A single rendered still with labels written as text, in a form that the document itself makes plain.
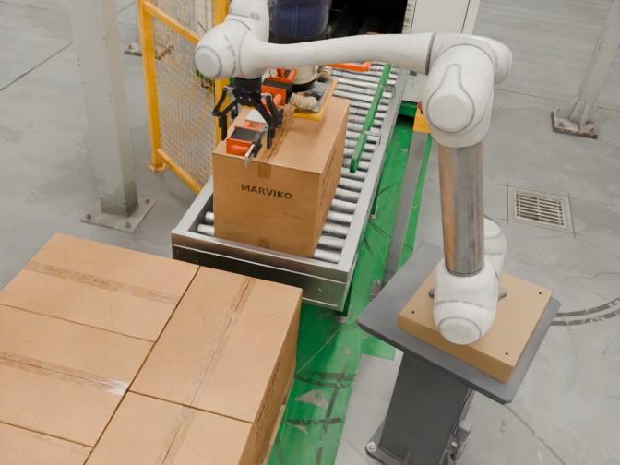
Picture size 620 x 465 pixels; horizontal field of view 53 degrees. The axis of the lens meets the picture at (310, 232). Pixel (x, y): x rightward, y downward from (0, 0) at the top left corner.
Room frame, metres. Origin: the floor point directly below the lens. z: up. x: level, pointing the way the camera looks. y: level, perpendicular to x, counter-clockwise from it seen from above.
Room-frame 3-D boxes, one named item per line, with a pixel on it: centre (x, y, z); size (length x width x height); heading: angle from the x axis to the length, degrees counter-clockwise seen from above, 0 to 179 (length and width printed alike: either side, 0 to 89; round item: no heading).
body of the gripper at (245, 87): (1.55, 0.21, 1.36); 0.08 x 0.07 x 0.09; 80
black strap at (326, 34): (2.15, 0.12, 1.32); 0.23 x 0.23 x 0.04
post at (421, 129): (2.25, -0.41, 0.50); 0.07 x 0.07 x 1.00; 80
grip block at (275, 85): (1.90, 0.16, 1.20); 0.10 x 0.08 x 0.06; 81
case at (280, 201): (2.14, 0.13, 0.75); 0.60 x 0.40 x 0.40; 171
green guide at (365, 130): (3.23, -0.34, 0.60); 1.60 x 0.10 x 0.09; 170
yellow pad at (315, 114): (2.13, 0.03, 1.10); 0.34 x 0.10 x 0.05; 171
